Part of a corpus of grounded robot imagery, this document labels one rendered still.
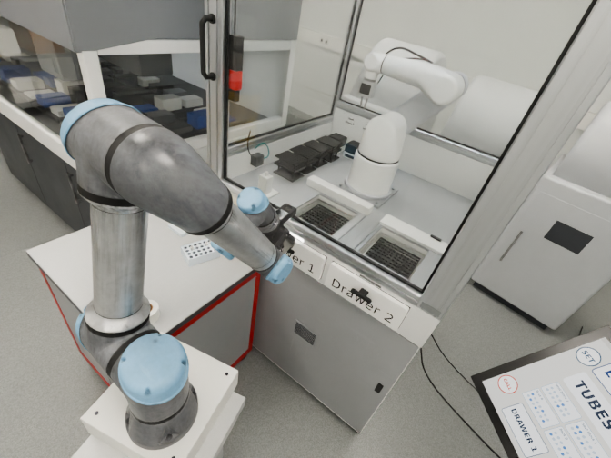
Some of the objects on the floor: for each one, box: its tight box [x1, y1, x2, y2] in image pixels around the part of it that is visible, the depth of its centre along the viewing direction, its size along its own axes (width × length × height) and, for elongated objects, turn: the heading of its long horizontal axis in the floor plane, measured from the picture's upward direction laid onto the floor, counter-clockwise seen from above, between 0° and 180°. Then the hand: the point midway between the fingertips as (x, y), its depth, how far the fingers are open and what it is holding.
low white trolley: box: [26, 214, 261, 387], centre depth 143 cm, size 58×62×76 cm
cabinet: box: [253, 264, 420, 433], centre depth 179 cm, size 95×103×80 cm
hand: (287, 241), depth 112 cm, fingers open, 3 cm apart
